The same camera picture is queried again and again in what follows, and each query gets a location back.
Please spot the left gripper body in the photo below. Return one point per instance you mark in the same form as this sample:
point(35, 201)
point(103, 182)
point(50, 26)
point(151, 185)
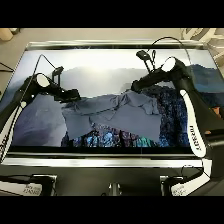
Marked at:
point(70, 95)

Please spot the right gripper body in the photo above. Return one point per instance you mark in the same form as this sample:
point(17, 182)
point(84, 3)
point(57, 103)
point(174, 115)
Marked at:
point(139, 84)

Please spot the grey shirt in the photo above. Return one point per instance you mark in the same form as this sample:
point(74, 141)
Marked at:
point(116, 113)

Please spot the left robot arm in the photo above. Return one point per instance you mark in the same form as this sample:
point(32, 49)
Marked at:
point(30, 87)

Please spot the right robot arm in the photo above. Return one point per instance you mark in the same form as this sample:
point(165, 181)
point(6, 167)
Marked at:
point(186, 83)

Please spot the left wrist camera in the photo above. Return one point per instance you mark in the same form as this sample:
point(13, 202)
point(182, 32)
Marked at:
point(57, 75)

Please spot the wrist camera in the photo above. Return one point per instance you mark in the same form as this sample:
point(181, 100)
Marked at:
point(57, 75)
point(145, 58)

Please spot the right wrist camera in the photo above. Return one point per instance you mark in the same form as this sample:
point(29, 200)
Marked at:
point(145, 58)

